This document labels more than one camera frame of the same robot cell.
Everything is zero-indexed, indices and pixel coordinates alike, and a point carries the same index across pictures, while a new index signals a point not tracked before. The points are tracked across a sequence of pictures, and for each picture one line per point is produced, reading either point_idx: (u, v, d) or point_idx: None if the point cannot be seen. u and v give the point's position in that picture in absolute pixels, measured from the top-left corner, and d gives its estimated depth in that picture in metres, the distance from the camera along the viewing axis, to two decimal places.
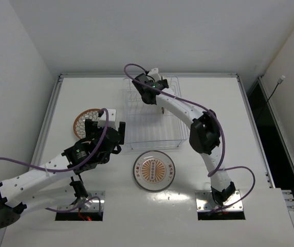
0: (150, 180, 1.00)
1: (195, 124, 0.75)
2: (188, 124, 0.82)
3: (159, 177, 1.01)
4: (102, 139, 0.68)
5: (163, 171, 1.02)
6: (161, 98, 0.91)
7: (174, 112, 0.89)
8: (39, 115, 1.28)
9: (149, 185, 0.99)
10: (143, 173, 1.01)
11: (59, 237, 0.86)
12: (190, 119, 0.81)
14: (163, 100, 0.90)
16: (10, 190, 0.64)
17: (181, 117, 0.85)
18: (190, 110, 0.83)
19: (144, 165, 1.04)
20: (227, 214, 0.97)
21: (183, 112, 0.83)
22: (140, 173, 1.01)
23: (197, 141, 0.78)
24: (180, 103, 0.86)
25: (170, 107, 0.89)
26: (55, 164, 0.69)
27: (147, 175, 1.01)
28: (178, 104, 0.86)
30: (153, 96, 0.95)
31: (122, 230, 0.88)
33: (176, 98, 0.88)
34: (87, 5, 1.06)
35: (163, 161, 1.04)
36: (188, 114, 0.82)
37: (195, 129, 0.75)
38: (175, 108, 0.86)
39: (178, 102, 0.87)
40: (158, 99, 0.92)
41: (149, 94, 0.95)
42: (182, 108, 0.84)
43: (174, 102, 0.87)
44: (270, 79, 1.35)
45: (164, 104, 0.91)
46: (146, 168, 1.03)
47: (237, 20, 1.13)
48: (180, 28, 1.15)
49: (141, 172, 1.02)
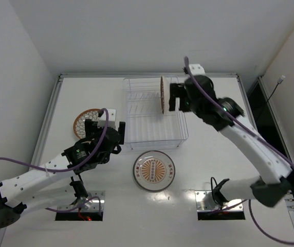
0: (151, 180, 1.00)
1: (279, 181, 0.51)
2: (270, 179, 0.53)
3: (159, 177, 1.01)
4: (101, 139, 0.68)
5: (163, 171, 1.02)
6: (232, 130, 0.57)
7: (244, 153, 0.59)
8: (39, 115, 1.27)
9: (149, 185, 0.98)
10: (143, 173, 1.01)
11: (59, 237, 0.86)
12: (276, 177, 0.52)
14: (235, 134, 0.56)
16: (10, 190, 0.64)
17: (258, 165, 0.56)
18: (276, 161, 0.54)
19: (144, 165, 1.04)
20: (227, 214, 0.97)
21: (265, 162, 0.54)
22: (140, 173, 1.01)
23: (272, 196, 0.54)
24: (261, 146, 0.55)
25: (241, 146, 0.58)
26: (55, 164, 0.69)
27: (147, 176, 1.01)
28: (258, 147, 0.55)
30: (220, 122, 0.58)
31: (122, 230, 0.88)
33: (258, 138, 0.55)
34: (87, 6, 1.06)
35: (163, 161, 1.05)
36: (274, 168, 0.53)
37: (280, 192, 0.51)
38: (251, 153, 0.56)
39: (258, 143, 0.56)
40: (226, 130, 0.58)
41: (214, 117, 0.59)
42: (263, 154, 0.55)
43: (254, 143, 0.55)
44: (270, 79, 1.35)
45: (231, 137, 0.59)
46: (146, 168, 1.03)
47: (236, 21, 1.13)
48: (180, 28, 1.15)
49: (141, 172, 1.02)
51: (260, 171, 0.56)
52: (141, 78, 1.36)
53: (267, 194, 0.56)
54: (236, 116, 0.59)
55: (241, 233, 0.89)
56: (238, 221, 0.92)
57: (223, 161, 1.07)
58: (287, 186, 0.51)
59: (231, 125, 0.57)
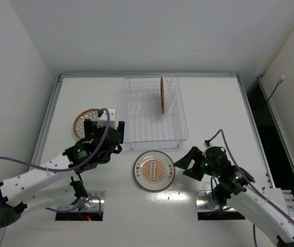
0: (151, 180, 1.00)
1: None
2: (285, 237, 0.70)
3: (159, 177, 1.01)
4: (103, 139, 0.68)
5: (163, 171, 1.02)
6: (247, 195, 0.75)
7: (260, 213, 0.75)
8: (39, 114, 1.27)
9: (149, 185, 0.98)
10: (143, 173, 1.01)
11: (59, 237, 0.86)
12: (290, 236, 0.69)
14: (250, 199, 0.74)
16: (11, 190, 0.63)
17: (273, 225, 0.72)
18: (288, 222, 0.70)
19: (144, 165, 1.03)
20: (227, 214, 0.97)
21: (278, 223, 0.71)
22: (140, 173, 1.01)
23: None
24: (273, 209, 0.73)
25: (256, 208, 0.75)
26: (56, 164, 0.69)
27: (148, 176, 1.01)
28: (270, 210, 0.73)
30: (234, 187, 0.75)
31: (122, 230, 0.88)
33: (268, 200, 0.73)
34: (87, 6, 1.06)
35: (163, 161, 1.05)
36: (286, 228, 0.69)
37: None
38: (265, 214, 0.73)
39: (269, 206, 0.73)
40: (242, 195, 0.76)
41: (230, 184, 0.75)
42: (276, 216, 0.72)
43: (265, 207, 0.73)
44: (270, 80, 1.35)
45: (247, 201, 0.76)
46: (146, 168, 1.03)
47: (237, 20, 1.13)
48: (180, 27, 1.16)
49: (141, 172, 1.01)
51: (275, 229, 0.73)
52: (141, 78, 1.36)
53: None
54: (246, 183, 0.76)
55: (241, 233, 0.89)
56: (238, 221, 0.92)
57: None
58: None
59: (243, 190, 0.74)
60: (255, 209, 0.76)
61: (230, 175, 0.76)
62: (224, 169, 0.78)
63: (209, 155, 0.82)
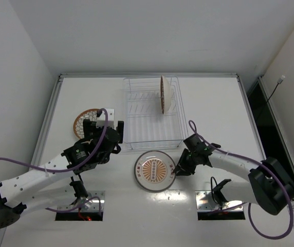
0: (153, 180, 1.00)
1: (255, 175, 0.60)
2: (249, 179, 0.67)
3: (160, 177, 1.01)
4: (101, 138, 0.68)
5: (164, 171, 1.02)
6: (213, 157, 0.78)
7: (230, 170, 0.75)
8: (39, 114, 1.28)
9: (151, 186, 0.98)
10: (143, 173, 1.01)
11: (59, 237, 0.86)
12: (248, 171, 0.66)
14: (215, 158, 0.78)
16: (10, 191, 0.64)
17: (239, 173, 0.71)
18: (246, 161, 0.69)
19: (144, 165, 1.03)
20: (227, 214, 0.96)
21: (238, 165, 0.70)
22: (141, 173, 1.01)
23: (264, 197, 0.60)
24: (234, 157, 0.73)
25: (224, 166, 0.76)
26: (55, 164, 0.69)
27: (148, 176, 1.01)
28: (232, 160, 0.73)
30: (207, 159, 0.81)
31: (122, 230, 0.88)
33: (228, 153, 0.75)
34: (87, 6, 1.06)
35: (164, 161, 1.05)
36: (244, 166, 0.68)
37: (257, 183, 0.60)
38: (231, 165, 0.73)
39: (231, 157, 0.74)
40: (211, 159, 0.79)
41: (202, 157, 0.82)
42: (236, 161, 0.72)
43: (227, 158, 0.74)
44: (270, 80, 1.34)
45: (219, 164, 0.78)
46: (147, 168, 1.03)
47: (236, 21, 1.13)
48: (180, 27, 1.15)
49: (142, 172, 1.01)
51: (244, 177, 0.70)
52: (141, 78, 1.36)
53: (262, 199, 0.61)
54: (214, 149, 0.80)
55: (241, 233, 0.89)
56: (238, 221, 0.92)
57: None
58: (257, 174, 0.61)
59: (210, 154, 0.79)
60: (225, 168, 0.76)
61: (202, 150, 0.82)
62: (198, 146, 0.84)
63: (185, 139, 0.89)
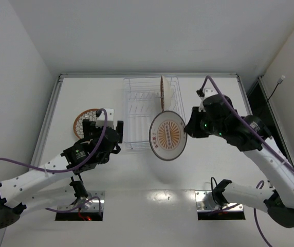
0: (170, 146, 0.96)
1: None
2: (291, 204, 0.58)
3: (176, 139, 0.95)
4: (100, 138, 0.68)
5: (178, 132, 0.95)
6: (260, 155, 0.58)
7: (267, 175, 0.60)
8: (39, 115, 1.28)
9: (169, 153, 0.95)
10: (160, 142, 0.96)
11: (59, 237, 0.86)
12: None
14: (264, 159, 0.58)
16: (8, 191, 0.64)
17: (281, 189, 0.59)
18: None
19: (159, 133, 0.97)
20: (227, 214, 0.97)
21: (290, 188, 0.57)
22: (158, 143, 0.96)
23: (286, 218, 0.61)
24: (289, 173, 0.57)
25: (264, 169, 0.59)
26: (54, 164, 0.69)
27: (165, 142, 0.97)
28: (286, 174, 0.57)
30: (245, 143, 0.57)
31: (121, 231, 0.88)
33: (285, 163, 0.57)
34: (86, 6, 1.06)
35: (174, 121, 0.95)
36: None
37: None
38: (279, 179, 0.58)
39: (284, 169, 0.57)
40: (254, 154, 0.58)
41: (240, 139, 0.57)
42: (290, 181, 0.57)
43: (281, 170, 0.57)
44: (270, 79, 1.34)
45: (257, 162, 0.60)
46: (162, 134, 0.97)
47: (236, 20, 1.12)
48: (180, 27, 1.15)
49: (159, 142, 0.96)
51: (281, 194, 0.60)
52: (141, 77, 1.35)
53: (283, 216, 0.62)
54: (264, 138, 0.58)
55: (241, 233, 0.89)
56: (238, 221, 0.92)
57: (222, 161, 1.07)
58: None
59: (259, 149, 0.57)
60: (263, 170, 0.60)
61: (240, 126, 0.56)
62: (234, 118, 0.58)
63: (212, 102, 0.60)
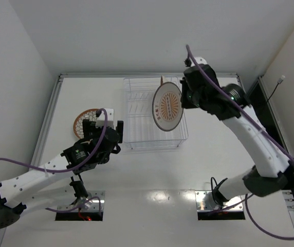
0: (170, 117, 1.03)
1: (279, 180, 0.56)
2: (264, 172, 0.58)
3: (174, 110, 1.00)
4: (101, 138, 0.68)
5: (175, 102, 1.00)
6: (238, 122, 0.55)
7: (244, 143, 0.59)
8: (39, 115, 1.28)
9: (168, 123, 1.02)
10: (162, 113, 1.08)
11: (59, 237, 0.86)
12: (274, 172, 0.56)
14: (242, 127, 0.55)
16: (8, 191, 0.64)
17: (256, 158, 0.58)
18: (276, 156, 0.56)
19: (161, 105, 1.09)
20: (227, 214, 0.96)
21: (266, 157, 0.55)
22: (160, 114, 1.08)
23: (261, 188, 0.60)
24: (266, 141, 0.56)
25: (242, 137, 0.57)
26: (54, 164, 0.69)
27: (166, 113, 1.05)
28: (262, 142, 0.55)
30: (225, 111, 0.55)
31: (122, 231, 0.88)
33: (262, 131, 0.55)
34: (87, 6, 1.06)
35: (172, 91, 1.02)
36: (273, 163, 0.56)
37: (276, 187, 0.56)
38: (256, 147, 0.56)
39: (261, 137, 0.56)
40: (232, 122, 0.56)
41: (219, 107, 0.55)
42: (266, 150, 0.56)
43: (258, 137, 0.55)
44: (270, 79, 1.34)
45: (235, 129, 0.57)
46: (163, 106, 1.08)
47: (236, 21, 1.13)
48: (180, 27, 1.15)
49: (161, 113, 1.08)
51: (257, 163, 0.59)
52: (141, 77, 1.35)
53: (259, 186, 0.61)
54: (243, 107, 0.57)
55: (241, 233, 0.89)
56: (238, 221, 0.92)
57: (222, 161, 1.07)
58: (283, 181, 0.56)
59: (237, 117, 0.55)
60: (240, 138, 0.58)
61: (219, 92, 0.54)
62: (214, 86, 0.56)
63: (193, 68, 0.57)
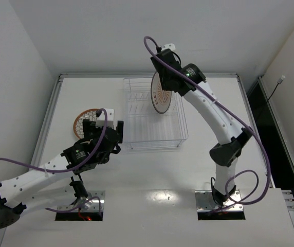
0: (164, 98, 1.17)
1: (233, 145, 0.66)
2: (222, 138, 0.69)
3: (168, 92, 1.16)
4: (101, 139, 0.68)
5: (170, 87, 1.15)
6: (195, 96, 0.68)
7: (203, 115, 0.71)
8: (39, 115, 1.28)
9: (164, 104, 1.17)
10: (159, 98, 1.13)
11: (59, 237, 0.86)
12: (228, 137, 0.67)
14: (199, 100, 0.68)
16: (9, 191, 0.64)
17: (214, 126, 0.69)
18: (230, 124, 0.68)
19: (158, 91, 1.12)
20: (226, 214, 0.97)
21: (220, 125, 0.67)
22: (158, 100, 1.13)
23: (223, 155, 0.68)
24: (219, 110, 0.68)
25: (201, 109, 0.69)
26: (55, 165, 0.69)
27: (161, 96, 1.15)
28: (216, 111, 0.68)
30: (183, 87, 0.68)
31: (121, 231, 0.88)
33: (215, 103, 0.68)
34: (87, 6, 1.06)
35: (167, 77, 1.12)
36: (226, 129, 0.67)
37: (232, 150, 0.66)
38: (211, 116, 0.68)
39: (215, 108, 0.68)
40: (190, 96, 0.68)
41: (177, 83, 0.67)
42: (220, 118, 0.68)
43: (213, 108, 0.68)
44: (270, 79, 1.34)
45: (194, 103, 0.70)
46: (160, 91, 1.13)
47: (236, 20, 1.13)
48: (180, 27, 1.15)
49: (158, 98, 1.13)
51: (215, 132, 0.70)
52: (141, 77, 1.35)
53: (221, 155, 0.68)
54: (198, 82, 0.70)
55: (241, 233, 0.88)
56: (238, 221, 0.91)
57: None
58: (237, 144, 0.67)
59: (193, 90, 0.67)
60: (200, 111, 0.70)
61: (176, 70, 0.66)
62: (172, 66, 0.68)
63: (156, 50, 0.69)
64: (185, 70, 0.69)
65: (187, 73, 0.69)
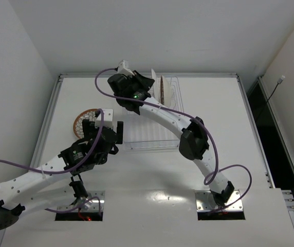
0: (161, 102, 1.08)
1: (185, 134, 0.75)
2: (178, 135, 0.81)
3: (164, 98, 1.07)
4: (97, 139, 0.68)
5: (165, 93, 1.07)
6: (145, 109, 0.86)
7: (159, 122, 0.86)
8: (39, 115, 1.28)
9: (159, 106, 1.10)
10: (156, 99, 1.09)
11: (59, 237, 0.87)
12: (179, 129, 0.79)
14: (148, 111, 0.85)
16: (6, 193, 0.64)
17: (168, 126, 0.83)
18: (178, 120, 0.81)
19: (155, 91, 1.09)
20: (227, 214, 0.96)
21: (170, 123, 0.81)
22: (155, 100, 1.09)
23: (186, 147, 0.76)
24: (165, 112, 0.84)
25: (154, 118, 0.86)
26: (52, 166, 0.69)
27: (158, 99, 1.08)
28: (163, 114, 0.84)
30: (136, 107, 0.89)
31: (121, 231, 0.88)
33: (161, 107, 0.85)
34: (86, 6, 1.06)
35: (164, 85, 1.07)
36: (176, 124, 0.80)
37: (185, 139, 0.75)
38: (162, 119, 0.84)
39: (162, 112, 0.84)
40: (142, 110, 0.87)
41: (130, 105, 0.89)
42: (168, 118, 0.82)
43: (160, 112, 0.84)
44: (270, 80, 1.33)
45: (148, 115, 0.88)
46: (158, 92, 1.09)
47: (236, 20, 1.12)
48: (180, 26, 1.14)
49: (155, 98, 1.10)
51: (173, 131, 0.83)
52: None
53: (185, 148, 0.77)
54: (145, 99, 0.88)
55: (241, 233, 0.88)
56: (238, 221, 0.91)
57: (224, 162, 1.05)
58: (188, 133, 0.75)
59: (142, 106, 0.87)
60: (155, 120, 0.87)
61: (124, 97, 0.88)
62: (125, 92, 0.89)
63: (111, 80, 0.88)
64: (134, 93, 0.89)
65: (135, 95, 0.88)
